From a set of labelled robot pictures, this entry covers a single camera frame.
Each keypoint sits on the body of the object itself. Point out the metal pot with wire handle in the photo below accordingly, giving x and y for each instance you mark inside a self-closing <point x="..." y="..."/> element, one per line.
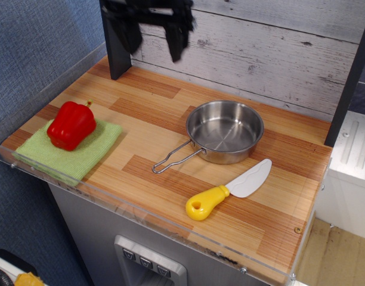
<point x="220" y="132"/>

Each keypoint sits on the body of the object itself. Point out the grey toy fridge cabinet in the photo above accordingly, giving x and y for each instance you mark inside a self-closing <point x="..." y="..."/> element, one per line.
<point x="94" y="228"/>

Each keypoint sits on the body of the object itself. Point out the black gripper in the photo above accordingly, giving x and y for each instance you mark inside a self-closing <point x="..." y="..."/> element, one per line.
<point x="176" y="16"/>

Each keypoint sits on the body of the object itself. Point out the dark right post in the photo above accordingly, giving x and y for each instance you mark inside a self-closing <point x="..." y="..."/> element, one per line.
<point x="347" y="94"/>

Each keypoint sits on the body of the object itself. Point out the green cloth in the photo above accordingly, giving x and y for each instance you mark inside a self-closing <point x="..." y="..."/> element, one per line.
<point x="69" y="167"/>

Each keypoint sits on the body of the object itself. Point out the yellow handled toy knife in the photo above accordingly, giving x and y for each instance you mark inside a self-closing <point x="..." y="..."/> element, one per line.
<point x="200" y="206"/>

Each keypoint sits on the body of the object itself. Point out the clear acrylic guard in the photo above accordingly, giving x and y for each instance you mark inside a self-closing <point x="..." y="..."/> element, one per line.
<point x="152" y="101"/>

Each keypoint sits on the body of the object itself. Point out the yellow object at corner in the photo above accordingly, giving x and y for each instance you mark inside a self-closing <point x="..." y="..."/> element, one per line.
<point x="28" y="279"/>

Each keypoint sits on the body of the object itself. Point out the dark post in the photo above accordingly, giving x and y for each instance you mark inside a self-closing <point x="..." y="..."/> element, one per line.
<point x="347" y="94"/>
<point x="119" y="59"/>

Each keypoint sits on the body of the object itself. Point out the dark left post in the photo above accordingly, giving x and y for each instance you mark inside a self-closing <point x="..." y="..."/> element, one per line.
<point x="119" y="59"/>

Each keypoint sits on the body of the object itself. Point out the red bell pepper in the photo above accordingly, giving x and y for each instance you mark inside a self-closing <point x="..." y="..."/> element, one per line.
<point x="72" y="124"/>

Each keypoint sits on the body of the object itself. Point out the silver dispenser panel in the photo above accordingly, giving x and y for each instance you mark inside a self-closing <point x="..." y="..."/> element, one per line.
<point x="143" y="266"/>

